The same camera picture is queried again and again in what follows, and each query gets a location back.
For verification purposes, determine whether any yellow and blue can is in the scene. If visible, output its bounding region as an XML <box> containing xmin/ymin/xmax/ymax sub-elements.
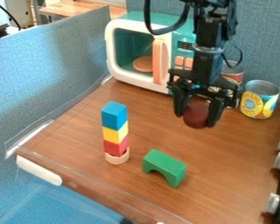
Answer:
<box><xmin>238</xmin><ymin>79</ymin><xmax>280</xmax><ymax>120</ymax></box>

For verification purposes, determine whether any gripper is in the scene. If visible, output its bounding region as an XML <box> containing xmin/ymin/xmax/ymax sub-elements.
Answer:
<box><xmin>166</xmin><ymin>44</ymin><xmax>243</xmax><ymax>128</ymax></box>

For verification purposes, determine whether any green arch block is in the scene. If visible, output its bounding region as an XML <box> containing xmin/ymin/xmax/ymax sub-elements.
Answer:
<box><xmin>141</xmin><ymin>148</ymin><xmax>188</xmax><ymax>189</ymax></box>

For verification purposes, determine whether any brown block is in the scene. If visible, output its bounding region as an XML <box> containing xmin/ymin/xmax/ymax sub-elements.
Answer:
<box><xmin>182</xmin><ymin>95</ymin><xmax>212</xmax><ymax>130</ymax></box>

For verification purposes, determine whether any red can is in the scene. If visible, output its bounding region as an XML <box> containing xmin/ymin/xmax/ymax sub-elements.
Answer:
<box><xmin>219</xmin><ymin>59</ymin><xmax>247</xmax><ymax>86</ymax></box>

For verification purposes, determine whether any yellow block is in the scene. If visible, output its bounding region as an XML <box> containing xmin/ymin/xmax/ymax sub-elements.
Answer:
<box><xmin>101</xmin><ymin>120</ymin><xmax>130</xmax><ymax>144</ymax></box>

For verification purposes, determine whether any blue block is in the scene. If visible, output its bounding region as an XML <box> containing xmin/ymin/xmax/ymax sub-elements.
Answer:
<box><xmin>100</xmin><ymin>101</ymin><xmax>130</xmax><ymax>131</ymax></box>

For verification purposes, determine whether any toy microwave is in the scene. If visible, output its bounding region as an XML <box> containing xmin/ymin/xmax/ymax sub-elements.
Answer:
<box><xmin>103</xmin><ymin>10</ymin><xmax>199</xmax><ymax>95</ymax></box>

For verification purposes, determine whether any red block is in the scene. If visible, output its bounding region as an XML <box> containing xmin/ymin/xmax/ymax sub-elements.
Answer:
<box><xmin>102</xmin><ymin>136</ymin><xmax>131</xmax><ymax>158</ymax></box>

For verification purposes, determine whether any beige ring block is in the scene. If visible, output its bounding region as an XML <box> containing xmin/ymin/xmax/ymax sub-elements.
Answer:
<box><xmin>103</xmin><ymin>146</ymin><xmax>131</xmax><ymax>165</ymax></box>

